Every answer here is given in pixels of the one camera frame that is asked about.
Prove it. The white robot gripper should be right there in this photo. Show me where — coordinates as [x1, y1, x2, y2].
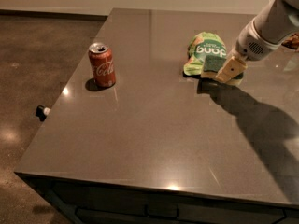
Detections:
[216, 18, 280, 83]

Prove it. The green and yellow sponge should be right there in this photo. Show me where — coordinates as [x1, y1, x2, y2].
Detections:
[201, 55, 241, 86]

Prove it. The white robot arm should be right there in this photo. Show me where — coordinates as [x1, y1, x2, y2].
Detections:
[216, 0, 299, 83]

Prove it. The green rice chip bag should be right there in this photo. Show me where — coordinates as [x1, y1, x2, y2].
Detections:
[183, 32, 227, 76]

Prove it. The brown snack bag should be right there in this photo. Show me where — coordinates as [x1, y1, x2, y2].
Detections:
[282, 34, 299, 52]

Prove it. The red coca-cola can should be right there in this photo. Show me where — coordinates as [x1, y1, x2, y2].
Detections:
[89, 42, 116, 88]

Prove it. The black and white knob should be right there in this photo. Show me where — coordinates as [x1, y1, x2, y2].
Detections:
[36, 105, 50, 121]

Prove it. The dark drawer handle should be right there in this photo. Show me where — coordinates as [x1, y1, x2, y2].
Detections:
[144, 204, 179, 220]

